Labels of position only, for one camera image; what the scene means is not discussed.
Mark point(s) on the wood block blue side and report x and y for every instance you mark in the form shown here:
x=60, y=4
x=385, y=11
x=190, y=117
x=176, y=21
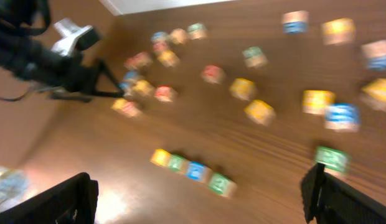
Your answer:
x=295, y=22

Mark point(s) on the green L block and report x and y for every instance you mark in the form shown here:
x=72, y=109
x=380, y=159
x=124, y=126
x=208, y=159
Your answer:
x=197, y=31

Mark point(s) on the red A block upper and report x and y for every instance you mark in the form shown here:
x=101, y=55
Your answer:
x=160, y=47

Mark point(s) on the yellow block centre right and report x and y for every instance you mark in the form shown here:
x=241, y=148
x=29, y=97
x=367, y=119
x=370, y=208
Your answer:
x=260, y=112

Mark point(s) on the red 6 block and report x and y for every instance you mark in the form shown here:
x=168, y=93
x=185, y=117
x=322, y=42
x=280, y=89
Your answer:
x=142, y=59

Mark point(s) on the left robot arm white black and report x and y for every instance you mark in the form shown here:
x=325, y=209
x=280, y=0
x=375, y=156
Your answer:
x=28, y=59

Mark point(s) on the yellow block top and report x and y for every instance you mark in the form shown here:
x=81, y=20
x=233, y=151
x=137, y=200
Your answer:
x=339, y=31

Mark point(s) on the blue H block lower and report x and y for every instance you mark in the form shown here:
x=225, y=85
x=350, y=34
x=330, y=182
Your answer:
x=127, y=88

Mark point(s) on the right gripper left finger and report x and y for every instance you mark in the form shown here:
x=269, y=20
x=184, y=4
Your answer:
x=71, y=201

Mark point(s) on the wood block orange picture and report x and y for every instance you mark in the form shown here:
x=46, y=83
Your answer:
x=375, y=54

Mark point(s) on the blue h block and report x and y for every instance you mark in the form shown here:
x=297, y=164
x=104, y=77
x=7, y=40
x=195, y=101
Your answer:
x=132, y=76
x=127, y=88

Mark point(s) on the green Z block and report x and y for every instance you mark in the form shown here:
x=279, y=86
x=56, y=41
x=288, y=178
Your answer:
x=254, y=57

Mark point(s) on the yellow block beside blue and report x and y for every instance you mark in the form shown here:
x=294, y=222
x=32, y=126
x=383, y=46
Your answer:
x=316, y=101

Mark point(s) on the yellow block bottom left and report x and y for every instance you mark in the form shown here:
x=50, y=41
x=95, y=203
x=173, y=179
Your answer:
x=120, y=105

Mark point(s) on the blue P block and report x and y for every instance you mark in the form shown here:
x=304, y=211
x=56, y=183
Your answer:
x=198, y=172

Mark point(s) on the red A block lower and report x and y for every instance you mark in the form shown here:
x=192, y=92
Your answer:
x=165, y=93

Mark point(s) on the yellow block left middle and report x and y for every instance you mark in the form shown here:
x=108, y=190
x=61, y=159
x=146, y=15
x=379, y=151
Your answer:
x=143, y=88

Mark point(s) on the blue block right centre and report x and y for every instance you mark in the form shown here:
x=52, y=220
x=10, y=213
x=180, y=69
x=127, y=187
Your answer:
x=342, y=117

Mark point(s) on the blue H block upper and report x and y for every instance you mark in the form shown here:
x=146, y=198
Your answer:
x=132, y=76

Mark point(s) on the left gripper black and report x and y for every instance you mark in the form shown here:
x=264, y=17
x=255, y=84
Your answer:
x=78, y=82

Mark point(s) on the red M block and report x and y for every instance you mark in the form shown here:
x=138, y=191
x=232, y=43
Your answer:
x=130, y=64

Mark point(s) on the red O block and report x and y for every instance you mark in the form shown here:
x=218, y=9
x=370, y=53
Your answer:
x=213, y=74

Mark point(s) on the yellow C block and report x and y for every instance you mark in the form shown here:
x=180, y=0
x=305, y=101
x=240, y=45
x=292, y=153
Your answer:
x=160, y=157

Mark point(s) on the green V block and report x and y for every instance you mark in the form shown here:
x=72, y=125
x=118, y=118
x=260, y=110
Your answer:
x=178, y=164

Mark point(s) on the red a block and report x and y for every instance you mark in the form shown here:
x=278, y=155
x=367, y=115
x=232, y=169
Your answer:
x=165, y=93
x=160, y=47

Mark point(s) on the plain wood yellow block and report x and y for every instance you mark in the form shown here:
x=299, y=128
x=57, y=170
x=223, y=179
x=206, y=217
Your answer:
x=178, y=36

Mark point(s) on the red I block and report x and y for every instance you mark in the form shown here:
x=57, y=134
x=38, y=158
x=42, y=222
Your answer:
x=130, y=109

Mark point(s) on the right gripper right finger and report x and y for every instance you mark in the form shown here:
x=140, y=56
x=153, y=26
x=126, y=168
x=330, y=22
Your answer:
x=328, y=200

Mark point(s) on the blue block top left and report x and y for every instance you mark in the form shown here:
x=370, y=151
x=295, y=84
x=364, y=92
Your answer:
x=159, y=37

